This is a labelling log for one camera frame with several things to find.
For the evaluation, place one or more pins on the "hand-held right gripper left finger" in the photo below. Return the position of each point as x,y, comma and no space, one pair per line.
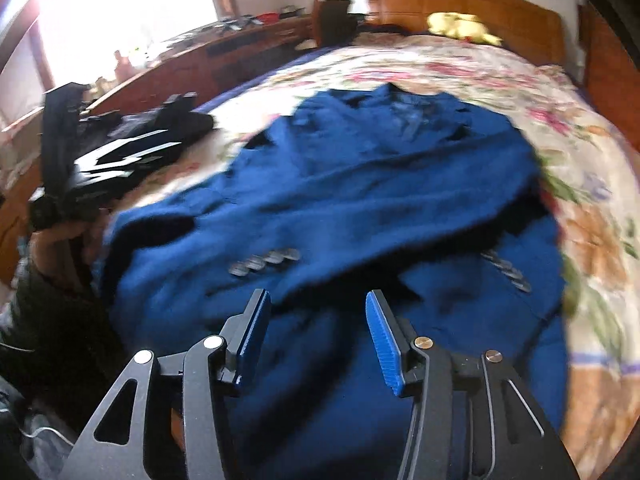
252,340

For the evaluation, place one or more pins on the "floral blanket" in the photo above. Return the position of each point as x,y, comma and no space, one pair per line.
575,160

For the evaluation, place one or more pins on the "yellow plush toy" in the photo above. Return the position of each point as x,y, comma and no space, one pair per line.
460,26

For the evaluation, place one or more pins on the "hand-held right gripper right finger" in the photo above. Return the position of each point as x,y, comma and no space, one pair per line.
385,340

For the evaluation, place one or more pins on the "wooden chair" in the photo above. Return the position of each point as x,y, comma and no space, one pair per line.
332,20

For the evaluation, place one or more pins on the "black clothes pile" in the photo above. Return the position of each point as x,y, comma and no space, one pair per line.
197,122

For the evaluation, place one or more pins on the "wooden desk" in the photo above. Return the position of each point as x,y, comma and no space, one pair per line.
200,65

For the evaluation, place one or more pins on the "red bowl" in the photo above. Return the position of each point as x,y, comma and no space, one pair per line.
270,17

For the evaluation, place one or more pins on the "window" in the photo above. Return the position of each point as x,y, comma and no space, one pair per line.
115,5

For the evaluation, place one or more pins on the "blue suit jacket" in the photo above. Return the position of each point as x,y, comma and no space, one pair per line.
350,200

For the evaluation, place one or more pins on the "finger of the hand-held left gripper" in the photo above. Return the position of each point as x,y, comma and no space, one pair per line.
150,110
130,157

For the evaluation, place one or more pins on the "person's left hand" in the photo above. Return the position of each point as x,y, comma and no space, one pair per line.
57,245

